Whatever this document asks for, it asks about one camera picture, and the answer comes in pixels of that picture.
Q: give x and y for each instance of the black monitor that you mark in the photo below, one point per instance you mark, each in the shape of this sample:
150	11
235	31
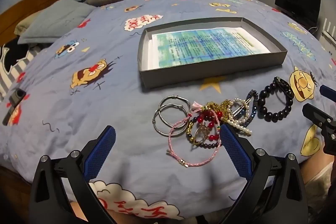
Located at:
296	1

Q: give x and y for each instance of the blue cartoon printed blanket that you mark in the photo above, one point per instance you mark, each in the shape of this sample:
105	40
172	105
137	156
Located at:
105	108

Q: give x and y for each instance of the beige pillow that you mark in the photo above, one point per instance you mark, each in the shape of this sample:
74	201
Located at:
25	24

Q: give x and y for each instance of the person's leg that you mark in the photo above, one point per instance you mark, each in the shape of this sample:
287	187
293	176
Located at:
315	163

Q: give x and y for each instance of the black and white striped pillow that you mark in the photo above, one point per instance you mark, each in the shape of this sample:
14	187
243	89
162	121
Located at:
10	74

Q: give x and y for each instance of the dark grey folded cloth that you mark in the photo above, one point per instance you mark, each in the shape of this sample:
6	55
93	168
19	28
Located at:
101	1

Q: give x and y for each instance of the blue-green printed paper sheet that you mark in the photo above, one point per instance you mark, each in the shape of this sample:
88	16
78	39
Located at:
204	45

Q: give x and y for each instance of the wooden headboard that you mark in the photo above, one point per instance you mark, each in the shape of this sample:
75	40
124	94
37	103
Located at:
31	1

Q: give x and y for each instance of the silver hair clip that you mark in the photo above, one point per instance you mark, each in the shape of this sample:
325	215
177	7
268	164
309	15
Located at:
240	109

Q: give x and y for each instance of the silver bangle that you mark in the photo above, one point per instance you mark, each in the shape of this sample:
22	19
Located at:
154	121
174	96

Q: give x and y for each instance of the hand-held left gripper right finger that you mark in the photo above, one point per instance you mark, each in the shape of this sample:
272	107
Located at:
236	153

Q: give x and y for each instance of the grey cardboard box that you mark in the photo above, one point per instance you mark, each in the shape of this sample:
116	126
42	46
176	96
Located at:
210	71

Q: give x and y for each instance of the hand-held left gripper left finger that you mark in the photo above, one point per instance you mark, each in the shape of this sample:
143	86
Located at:
101	153

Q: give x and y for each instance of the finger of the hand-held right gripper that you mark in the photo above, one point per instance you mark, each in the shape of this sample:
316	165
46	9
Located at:
315	113
328	92

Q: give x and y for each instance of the grey pillow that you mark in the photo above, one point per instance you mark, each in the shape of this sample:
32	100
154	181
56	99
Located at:
57	19

